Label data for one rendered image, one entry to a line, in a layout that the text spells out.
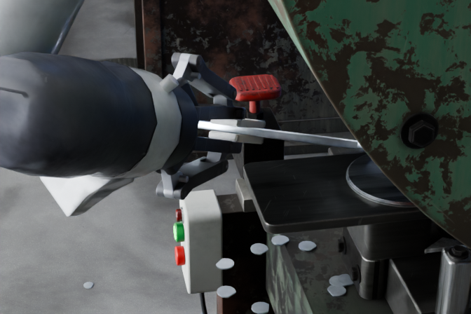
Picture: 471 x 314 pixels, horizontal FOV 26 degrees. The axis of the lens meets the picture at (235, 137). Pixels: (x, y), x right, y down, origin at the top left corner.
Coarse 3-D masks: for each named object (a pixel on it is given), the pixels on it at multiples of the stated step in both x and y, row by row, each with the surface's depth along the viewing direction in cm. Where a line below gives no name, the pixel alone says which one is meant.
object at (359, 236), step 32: (288, 160) 121; (320, 160) 121; (352, 160) 121; (256, 192) 115; (288, 192) 115; (320, 192) 115; (352, 192) 115; (384, 192) 114; (288, 224) 109; (320, 224) 110; (352, 224) 111; (384, 224) 114; (416, 224) 115; (352, 256) 121; (384, 256) 116; (384, 288) 119
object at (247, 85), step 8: (232, 80) 146; (240, 80) 146; (248, 80) 146; (256, 80) 146; (264, 80) 146; (272, 80) 146; (240, 88) 144; (248, 88) 144; (256, 88) 144; (264, 88) 144; (272, 88) 144; (280, 88) 144; (240, 96) 143; (248, 96) 143; (256, 96) 143; (264, 96) 143; (272, 96) 144; (256, 104) 146; (256, 112) 147
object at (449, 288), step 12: (444, 252) 102; (456, 252) 101; (468, 252) 101; (444, 264) 102; (456, 264) 100; (468, 264) 101; (444, 276) 102; (456, 276) 101; (468, 276) 101; (444, 288) 102; (456, 288) 102; (468, 288) 102; (444, 300) 103; (456, 300) 102; (468, 300) 103; (444, 312) 103; (456, 312) 103
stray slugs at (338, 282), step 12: (276, 240) 130; (288, 240) 130; (252, 252) 128; (264, 252) 128; (216, 264) 125; (228, 264) 125; (336, 276) 123; (348, 276) 123; (228, 288) 121; (336, 288) 121; (264, 312) 117
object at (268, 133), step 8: (200, 128) 103; (208, 128) 103; (216, 128) 102; (224, 128) 101; (232, 128) 101; (240, 128) 101; (248, 128) 100; (256, 128) 100; (264, 128) 128; (256, 136) 100; (264, 136) 100; (272, 136) 100; (280, 136) 100; (288, 136) 99; (296, 136) 99; (304, 136) 99; (312, 136) 100; (320, 136) 109; (320, 144) 100; (328, 144) 100; (336, 144) 100; (344, 144) 100; (352, 144) 101
